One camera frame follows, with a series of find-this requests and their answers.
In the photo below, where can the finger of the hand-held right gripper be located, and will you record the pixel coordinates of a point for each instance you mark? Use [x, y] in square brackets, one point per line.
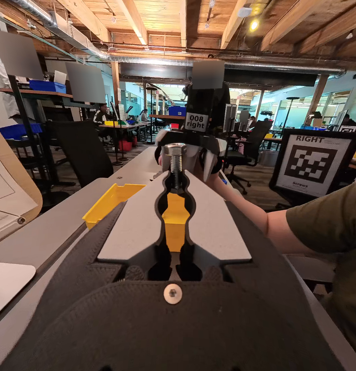
[209, 166]
[165, 163]

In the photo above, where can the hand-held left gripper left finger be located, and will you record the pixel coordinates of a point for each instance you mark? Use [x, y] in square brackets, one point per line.
[128, 232]

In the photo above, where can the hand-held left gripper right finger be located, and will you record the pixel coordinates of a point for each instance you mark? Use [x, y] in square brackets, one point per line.
[218, 232]

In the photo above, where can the steel hex bolt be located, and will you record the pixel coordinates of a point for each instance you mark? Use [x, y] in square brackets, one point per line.
[176, 171]

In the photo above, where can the yellow plastic bin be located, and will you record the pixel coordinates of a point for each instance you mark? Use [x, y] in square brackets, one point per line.
[114, 200]

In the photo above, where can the person's right forearm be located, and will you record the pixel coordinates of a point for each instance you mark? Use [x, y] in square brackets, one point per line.
[253, 220]

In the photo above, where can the person's right hand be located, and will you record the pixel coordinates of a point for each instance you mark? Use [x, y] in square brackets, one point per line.
[217, 182]

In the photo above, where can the blue plastic bin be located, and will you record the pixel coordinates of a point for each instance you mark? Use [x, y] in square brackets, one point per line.
[18, 132]
[47, 87]
[177, 111]

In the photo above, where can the black office chair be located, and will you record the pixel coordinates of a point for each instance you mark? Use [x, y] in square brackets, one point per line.
[79, 150]
[247, 145]

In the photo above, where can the red plastic bin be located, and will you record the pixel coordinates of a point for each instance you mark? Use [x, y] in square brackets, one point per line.
[125, 145]

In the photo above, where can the round ceiling lamp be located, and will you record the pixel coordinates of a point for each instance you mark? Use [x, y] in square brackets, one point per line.
[254, 25]

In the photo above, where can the black framed marker sign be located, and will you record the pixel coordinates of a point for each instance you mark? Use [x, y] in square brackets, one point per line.
[311, 162]

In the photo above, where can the wooden display board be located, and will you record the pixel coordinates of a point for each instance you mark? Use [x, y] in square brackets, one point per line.
[36, 188]

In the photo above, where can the printed instruction sheet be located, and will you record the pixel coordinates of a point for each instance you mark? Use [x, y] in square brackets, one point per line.
[7, 200]

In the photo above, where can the white stand base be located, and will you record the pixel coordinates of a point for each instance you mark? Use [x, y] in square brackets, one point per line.
[10, 284]

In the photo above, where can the black metal shelving rack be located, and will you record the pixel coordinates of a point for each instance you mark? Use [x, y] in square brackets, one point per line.
[24, 116]

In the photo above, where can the silver ventilation duct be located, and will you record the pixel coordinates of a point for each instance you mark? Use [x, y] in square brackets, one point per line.
[154, 60]

